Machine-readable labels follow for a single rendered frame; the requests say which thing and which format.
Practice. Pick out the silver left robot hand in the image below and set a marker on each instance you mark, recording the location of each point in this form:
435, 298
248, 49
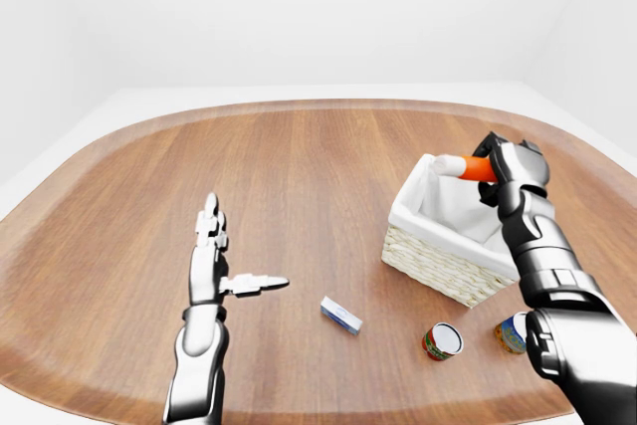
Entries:
204, 266

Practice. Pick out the red green tin can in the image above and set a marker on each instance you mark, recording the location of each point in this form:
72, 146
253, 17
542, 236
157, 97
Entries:
442, 341

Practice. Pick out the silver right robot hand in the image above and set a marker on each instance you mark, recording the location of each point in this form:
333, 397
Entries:
517, 166

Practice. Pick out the blue yellow tin can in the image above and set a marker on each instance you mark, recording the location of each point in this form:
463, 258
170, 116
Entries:
511, 334

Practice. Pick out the red ketchup bottle white cap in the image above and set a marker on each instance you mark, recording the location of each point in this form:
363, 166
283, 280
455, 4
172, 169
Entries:
468, 167

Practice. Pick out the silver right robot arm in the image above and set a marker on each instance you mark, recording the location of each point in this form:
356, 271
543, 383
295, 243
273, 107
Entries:
562, 295

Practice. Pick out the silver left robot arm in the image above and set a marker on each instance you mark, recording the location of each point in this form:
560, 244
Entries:
199, 360

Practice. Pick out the white wicker basket cloth liner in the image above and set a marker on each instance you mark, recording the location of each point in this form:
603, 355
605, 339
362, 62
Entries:
438, 241

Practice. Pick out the small blue white box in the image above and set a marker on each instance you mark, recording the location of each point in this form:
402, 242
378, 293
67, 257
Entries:
341, 315

